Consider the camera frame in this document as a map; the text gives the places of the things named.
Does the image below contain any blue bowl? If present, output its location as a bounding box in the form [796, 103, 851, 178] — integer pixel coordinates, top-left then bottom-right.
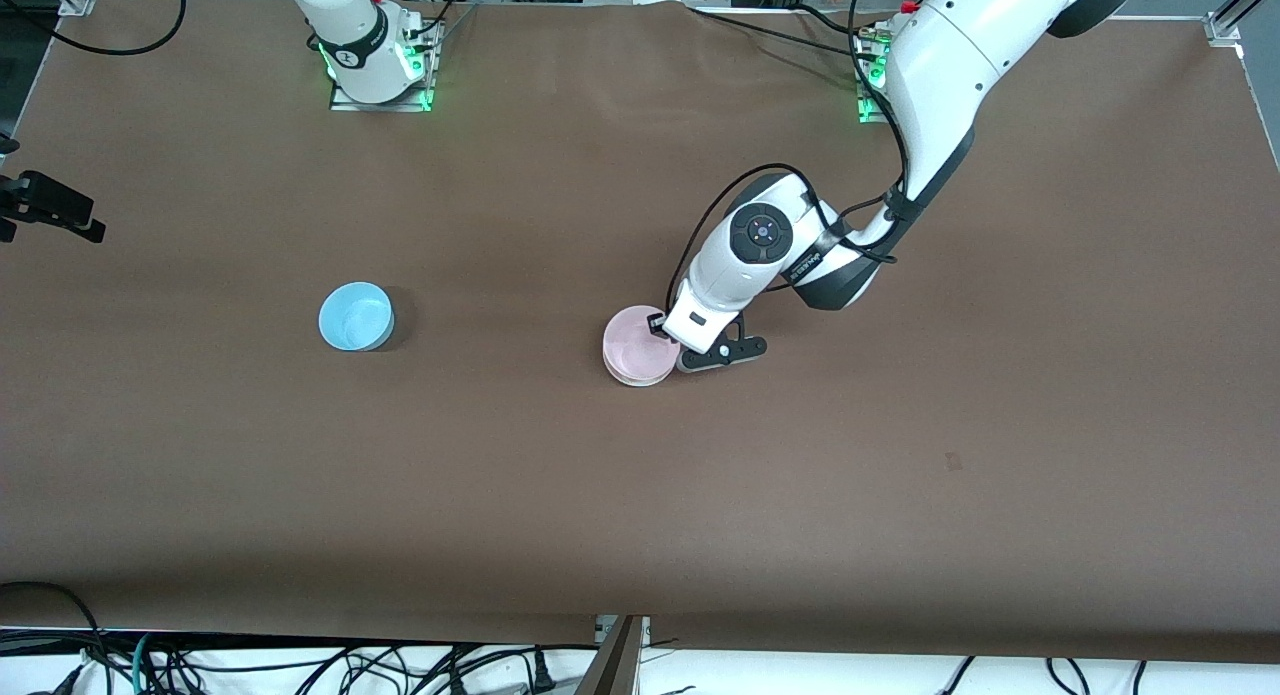
[318, 281, 396, 353]

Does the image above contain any black cable on table cover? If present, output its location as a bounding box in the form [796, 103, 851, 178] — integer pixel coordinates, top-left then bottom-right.
[690, 3, 886, 61]

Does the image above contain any black looped cable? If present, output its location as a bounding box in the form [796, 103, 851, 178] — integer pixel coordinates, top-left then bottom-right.
[0, 0, 189, 56]

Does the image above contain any brown table cover sheet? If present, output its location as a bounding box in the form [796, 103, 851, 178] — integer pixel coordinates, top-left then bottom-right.
[0, 0, 1280, 666]

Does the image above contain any black floor cable loop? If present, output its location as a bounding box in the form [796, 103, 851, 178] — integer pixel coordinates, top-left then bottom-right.
[0, 580, 111, 695]

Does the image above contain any aluminium profile post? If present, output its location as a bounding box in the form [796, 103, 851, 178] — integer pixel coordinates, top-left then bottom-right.
[575, 615, 651, 695]

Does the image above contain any pink bowl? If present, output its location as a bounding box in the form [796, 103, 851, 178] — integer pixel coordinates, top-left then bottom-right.
[602, 305, 683, 386]

